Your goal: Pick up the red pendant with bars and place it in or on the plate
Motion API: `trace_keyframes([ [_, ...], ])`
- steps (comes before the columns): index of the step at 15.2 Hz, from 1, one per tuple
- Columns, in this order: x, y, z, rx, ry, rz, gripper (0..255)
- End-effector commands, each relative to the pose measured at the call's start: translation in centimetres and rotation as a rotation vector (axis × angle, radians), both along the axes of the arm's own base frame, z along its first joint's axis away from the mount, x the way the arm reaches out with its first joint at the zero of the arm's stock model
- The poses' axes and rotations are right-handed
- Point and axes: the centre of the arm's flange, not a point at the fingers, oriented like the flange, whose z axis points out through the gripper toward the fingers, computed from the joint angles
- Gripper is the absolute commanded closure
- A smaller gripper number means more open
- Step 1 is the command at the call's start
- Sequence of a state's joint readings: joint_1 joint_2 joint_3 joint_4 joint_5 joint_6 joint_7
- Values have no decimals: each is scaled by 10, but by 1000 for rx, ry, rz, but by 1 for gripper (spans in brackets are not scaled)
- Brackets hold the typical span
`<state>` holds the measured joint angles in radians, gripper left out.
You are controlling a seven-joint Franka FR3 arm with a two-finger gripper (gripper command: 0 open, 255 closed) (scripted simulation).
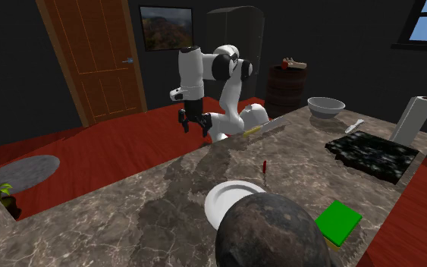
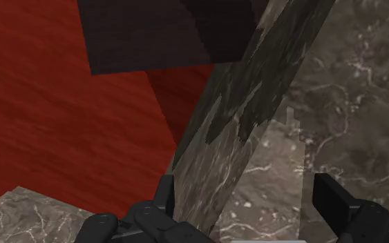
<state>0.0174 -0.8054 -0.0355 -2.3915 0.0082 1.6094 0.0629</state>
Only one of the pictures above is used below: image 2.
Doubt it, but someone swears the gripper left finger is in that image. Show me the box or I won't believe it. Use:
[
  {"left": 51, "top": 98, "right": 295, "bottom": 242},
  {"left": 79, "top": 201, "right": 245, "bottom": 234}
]
[{"left": 74, "top": 173, "right": 216, "bottom": 243}]

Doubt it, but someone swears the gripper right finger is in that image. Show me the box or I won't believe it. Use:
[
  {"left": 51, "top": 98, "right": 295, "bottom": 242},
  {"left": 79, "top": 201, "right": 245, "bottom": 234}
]
[{"left": 313, "top": 173, "right": 389, "bottom": 243}]

